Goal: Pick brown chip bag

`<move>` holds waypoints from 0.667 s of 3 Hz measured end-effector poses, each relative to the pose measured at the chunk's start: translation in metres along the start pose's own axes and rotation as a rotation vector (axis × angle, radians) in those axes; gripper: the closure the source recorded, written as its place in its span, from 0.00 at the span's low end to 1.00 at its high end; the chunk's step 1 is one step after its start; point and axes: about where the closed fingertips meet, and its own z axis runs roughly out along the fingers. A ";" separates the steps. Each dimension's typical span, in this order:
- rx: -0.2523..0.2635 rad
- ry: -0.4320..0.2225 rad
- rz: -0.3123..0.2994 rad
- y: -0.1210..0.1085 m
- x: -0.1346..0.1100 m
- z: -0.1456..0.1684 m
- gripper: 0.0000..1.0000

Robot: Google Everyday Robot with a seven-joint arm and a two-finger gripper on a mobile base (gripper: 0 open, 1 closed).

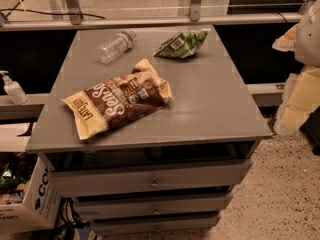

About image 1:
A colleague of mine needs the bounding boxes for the brown and cream chip bag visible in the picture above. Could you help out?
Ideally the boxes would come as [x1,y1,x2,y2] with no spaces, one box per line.
[63,59,173,140]

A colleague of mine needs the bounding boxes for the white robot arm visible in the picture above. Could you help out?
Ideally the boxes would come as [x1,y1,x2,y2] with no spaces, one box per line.
[294,0,320,66]

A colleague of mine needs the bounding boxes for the green chip bag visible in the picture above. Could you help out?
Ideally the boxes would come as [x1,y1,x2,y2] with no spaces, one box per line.
[154,28,209,59]

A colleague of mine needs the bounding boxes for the grey drawer cabinet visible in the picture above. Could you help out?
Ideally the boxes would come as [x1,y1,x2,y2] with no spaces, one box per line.
[25,25,273,236]

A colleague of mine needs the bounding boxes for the clear plastic water bottle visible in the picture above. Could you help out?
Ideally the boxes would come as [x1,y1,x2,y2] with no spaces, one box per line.
[97,29,137,64]

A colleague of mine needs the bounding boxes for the middle grey drawer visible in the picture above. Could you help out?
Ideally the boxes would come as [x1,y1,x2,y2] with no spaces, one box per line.
[75,193,232,220]

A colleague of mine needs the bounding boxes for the grey drawer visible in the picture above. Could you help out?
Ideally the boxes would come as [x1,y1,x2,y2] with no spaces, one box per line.
[75,193,232,220]
[92,212,220,235]
[50,159,252,197]

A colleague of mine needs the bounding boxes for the top grey drawer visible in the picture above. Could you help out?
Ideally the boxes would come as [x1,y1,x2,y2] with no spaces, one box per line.
[50,159,252,197]

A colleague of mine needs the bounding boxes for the bottom grey drawer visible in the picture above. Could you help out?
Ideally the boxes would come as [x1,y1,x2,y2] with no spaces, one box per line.
[92,212,220,235]

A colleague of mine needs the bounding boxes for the white pump dispenser bottle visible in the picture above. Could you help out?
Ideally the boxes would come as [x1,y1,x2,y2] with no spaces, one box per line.
[0,70,28,104]

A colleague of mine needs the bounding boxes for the white cardboard box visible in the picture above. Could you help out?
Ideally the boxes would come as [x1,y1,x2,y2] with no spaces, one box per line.
[0,159,61,234]

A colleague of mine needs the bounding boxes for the metal railing frame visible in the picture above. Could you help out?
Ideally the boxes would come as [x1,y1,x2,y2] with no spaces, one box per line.
[0,0,315,31]

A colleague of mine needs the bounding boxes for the black cables on floor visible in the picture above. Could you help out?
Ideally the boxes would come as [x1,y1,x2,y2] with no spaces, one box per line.
[49,197,92,240]

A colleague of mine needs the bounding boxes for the black cable on rail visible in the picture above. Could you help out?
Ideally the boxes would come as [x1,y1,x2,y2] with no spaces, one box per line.
[0,7,106,20]

